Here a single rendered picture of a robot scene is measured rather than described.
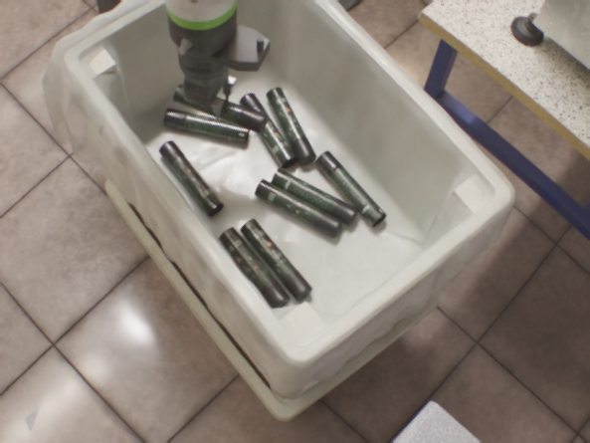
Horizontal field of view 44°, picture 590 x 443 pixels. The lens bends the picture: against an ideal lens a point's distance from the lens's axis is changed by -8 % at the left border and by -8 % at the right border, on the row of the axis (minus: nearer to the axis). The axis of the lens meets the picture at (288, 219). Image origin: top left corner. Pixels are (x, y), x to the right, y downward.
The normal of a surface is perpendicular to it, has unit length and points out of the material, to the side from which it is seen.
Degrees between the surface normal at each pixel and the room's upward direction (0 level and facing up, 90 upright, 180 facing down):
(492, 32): 0
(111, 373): 0
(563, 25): 90
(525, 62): 0
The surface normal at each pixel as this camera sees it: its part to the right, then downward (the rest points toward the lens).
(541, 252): 0.05, -0.40
